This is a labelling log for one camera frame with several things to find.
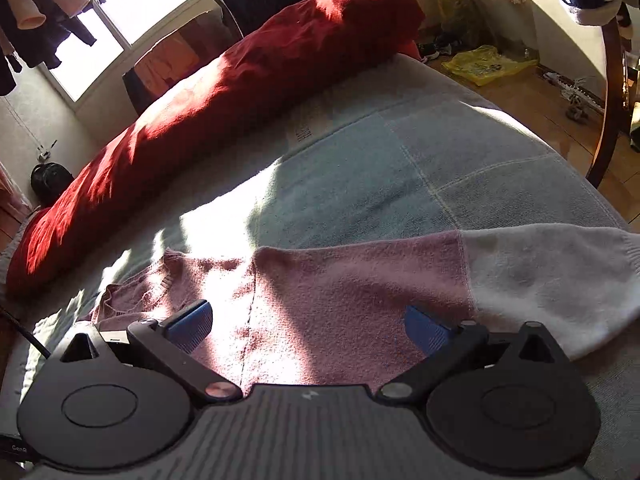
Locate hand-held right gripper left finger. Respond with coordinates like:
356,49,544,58
60,300,243,405

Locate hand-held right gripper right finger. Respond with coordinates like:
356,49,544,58
375,305,569,404

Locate pink and white sweater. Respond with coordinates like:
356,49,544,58
15,227,640,411

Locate green plaid bed blanket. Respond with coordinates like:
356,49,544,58
0,52,640,480

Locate black backpack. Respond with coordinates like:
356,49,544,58
30,162,75,207

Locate red duvet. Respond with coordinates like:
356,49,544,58
5,0,426,296

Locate orange garment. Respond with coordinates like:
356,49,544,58
135,30,201,96

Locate grey shoe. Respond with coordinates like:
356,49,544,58
564,94,603,123
542,71,591,92

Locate yellow plastic bag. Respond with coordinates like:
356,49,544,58
441,45,540,87
436,0,482,37

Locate black sneakers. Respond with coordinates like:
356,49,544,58
417,34,463,63

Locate wooden chair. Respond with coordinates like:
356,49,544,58
585,2,640,188

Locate window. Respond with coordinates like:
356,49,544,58
45,0,211,106

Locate black cable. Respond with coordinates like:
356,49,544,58
0,306,52,359

